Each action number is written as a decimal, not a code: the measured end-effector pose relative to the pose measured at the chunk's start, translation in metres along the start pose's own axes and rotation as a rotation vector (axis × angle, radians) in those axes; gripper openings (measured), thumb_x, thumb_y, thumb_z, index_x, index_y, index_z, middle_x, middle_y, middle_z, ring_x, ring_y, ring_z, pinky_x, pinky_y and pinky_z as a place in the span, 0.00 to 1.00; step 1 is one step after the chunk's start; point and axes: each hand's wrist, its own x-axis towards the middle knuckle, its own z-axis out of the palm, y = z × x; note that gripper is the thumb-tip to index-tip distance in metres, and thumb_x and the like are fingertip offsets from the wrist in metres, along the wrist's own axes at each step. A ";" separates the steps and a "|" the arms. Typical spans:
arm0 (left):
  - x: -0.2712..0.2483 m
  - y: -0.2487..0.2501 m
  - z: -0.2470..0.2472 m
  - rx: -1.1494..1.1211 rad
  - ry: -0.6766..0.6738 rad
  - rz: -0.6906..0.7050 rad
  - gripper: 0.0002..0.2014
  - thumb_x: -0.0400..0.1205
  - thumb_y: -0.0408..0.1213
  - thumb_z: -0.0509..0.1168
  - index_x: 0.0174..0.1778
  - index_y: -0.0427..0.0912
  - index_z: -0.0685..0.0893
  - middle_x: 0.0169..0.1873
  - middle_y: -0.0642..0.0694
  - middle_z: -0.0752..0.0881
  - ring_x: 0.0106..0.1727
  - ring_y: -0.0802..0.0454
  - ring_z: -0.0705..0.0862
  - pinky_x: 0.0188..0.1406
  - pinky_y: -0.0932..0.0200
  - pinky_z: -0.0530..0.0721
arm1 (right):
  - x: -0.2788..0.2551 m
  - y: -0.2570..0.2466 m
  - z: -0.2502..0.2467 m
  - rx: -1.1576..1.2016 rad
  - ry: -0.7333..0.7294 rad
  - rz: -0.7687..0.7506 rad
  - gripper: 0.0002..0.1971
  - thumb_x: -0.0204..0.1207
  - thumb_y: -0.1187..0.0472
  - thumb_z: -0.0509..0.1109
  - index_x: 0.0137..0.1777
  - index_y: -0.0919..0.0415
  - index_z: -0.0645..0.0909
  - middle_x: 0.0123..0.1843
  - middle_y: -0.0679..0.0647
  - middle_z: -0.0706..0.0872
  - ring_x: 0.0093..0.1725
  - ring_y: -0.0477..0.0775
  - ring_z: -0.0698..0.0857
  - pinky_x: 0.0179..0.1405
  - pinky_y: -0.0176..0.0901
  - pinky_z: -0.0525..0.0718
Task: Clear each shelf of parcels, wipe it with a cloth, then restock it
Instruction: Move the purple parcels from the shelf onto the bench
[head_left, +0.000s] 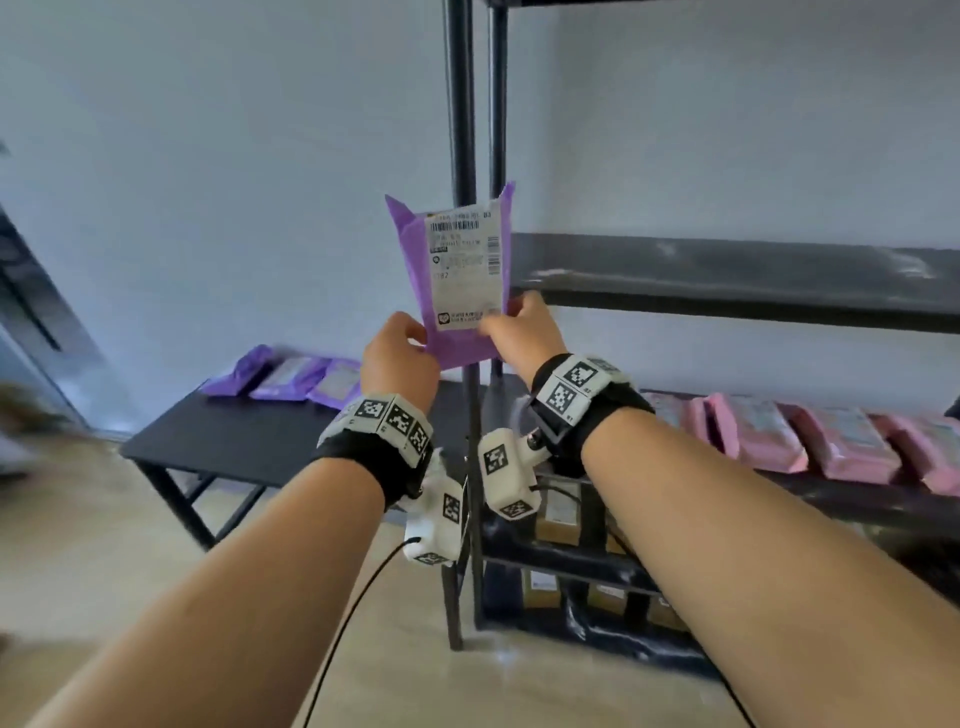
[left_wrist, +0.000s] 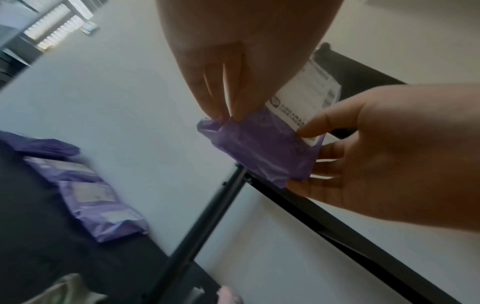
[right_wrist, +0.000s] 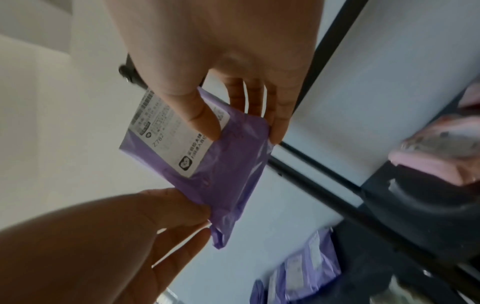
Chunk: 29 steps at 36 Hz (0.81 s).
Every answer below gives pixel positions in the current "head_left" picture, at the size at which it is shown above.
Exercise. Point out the person's left hand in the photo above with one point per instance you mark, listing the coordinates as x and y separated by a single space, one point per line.
397 364

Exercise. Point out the dark metal shelf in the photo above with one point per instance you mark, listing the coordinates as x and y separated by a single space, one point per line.
712 277

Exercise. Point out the person's right forearm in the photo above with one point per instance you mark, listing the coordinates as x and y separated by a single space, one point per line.
772 570

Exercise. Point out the dark framed glass door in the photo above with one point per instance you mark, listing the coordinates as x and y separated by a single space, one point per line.
45 315

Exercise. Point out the black low table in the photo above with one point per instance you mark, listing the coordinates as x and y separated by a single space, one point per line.
247 442

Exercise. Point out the group of brown cardboard boxes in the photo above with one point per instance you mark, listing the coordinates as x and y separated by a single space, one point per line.
559 517

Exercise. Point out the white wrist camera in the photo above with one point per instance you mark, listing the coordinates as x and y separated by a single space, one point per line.
439 525

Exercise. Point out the black marker wristband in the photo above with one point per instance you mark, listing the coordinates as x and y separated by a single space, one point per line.
592 412
375 450

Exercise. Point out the person's left forearm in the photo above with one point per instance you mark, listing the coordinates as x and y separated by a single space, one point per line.
225 615

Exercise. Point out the white marker cube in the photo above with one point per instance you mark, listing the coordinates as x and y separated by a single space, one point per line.
506 472

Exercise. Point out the person's right hand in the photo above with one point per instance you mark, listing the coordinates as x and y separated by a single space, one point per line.
529 337

